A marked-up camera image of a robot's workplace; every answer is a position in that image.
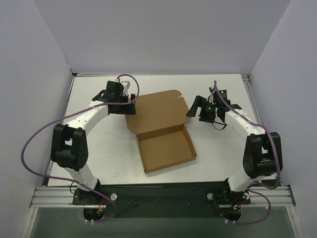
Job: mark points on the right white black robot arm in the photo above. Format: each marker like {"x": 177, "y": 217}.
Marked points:
{"x": 262, "y": 159}

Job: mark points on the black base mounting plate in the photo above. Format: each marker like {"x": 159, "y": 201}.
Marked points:
{"x": 163, "y": 200}

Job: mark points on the aluminium front frame rail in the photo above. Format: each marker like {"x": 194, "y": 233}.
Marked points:
{"x": 61, "y": 197}

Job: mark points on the right aluminium side rail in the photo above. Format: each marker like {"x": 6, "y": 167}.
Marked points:
{"x": 246, "y": 81}

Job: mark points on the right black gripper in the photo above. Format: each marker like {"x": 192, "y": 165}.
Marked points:
{"x": 201, "y": 109}

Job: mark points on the brown cardboard box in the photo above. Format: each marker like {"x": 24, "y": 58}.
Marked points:
{"x": 159, "y": 125}

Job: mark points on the left aluminium side rail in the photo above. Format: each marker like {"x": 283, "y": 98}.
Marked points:
{"x": 60, "y": 152}

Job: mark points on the aluminium side rail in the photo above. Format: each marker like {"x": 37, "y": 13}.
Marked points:
{"x": 60, "y": 152}
{"x": 246, "y": 81}

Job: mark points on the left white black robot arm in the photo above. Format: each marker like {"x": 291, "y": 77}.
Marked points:
{"x": 69, "y": 144}

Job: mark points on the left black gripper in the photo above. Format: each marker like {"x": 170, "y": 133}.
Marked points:
{"x": 131, "y": 107}

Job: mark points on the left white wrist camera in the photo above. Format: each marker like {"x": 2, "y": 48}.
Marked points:
{"x": 126, "y": 85}

